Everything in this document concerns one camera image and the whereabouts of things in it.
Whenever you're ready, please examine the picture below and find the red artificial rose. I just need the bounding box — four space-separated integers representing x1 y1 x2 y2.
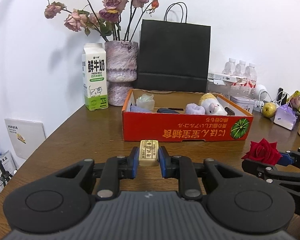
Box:
242 138 282 165

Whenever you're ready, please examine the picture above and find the cream mahjong-style soap block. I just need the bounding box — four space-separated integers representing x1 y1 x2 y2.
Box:
139 140 159 166

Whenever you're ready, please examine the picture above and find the purple fluffy headband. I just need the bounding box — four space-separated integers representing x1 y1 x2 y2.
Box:
185 103 205 115

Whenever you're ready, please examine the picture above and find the navy blue pouch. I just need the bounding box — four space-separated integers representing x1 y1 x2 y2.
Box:
157 108 184 114

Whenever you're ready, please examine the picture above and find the yellow white plush toy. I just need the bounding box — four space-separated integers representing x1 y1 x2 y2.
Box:
199 93 227 116

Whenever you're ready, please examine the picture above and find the iridescent translucent shower cap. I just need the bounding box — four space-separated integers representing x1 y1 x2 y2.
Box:
136 94 155 111

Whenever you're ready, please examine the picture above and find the small purple knitted cloth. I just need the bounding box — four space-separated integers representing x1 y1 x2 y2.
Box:
130 105 152 113

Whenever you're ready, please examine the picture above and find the purple tissue pack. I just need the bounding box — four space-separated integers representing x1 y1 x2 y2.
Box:
274 104 297 131

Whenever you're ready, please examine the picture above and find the red cardboard tray box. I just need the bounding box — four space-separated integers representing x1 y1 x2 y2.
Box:
122 89 254 142

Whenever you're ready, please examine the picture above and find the colourful snack packet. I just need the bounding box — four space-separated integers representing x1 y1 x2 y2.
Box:
289 90 300 113

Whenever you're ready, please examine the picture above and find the small grey tin box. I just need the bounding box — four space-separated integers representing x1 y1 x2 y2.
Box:
230 96 255 114

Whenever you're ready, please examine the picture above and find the white round charger device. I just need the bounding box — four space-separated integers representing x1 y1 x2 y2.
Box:
253 84 272 112

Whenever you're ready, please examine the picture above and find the white long carton box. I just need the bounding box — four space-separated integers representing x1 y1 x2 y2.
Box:
207 73 240 83

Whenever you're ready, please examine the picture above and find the right plastic water bottle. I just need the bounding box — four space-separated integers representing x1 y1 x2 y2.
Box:
244 63 257 88

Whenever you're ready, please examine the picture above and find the plastic water bottle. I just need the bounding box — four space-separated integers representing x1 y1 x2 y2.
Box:
233 60 246 78
222 58 236 75
244 63 257 88

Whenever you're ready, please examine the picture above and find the middle plastic water bottle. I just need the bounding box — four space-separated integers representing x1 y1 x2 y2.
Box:
233 60 246 78

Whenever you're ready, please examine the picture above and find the left plastic water bottle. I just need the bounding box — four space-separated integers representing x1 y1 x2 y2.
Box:
222 58 236 75

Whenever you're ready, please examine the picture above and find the white green milk carton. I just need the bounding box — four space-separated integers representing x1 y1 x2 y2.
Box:
82 43 108 111

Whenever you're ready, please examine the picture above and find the purple mottled ceramic vase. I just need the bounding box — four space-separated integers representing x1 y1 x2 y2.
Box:
104 41 138 107

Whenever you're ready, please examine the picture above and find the dried pink rose bouquet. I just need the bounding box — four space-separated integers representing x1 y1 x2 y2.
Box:
44 0 159 42

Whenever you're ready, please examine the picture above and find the black white cable plug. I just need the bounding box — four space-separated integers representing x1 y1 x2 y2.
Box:
276 87 288 106

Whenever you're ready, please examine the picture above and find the white wall panel box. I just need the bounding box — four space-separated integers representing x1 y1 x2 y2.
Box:
5 118 46 160

